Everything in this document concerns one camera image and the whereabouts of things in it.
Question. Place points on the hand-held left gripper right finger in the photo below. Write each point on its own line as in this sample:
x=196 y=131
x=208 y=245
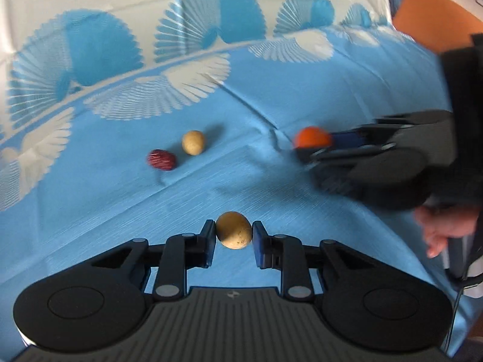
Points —
x=259 y=244

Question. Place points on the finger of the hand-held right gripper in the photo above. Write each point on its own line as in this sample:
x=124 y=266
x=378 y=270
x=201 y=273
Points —
x=349 y=138
x=339 y=155

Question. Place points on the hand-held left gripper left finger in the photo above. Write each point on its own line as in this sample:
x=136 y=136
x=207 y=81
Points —
x=209 y=242

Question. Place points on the small orange tangerine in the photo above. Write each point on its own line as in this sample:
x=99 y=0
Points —
x=312 y=137

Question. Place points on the person's right hand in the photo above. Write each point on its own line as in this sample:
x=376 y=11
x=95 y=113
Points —
x=441 y=226

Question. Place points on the dark red jujube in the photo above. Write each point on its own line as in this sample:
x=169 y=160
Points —
x=161 y=159

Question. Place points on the blue fan-print tablecloth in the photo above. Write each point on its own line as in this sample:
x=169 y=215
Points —
x=188 y=94

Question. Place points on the orange cardboard sheet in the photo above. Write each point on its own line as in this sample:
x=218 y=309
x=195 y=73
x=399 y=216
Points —
x=437 y=15

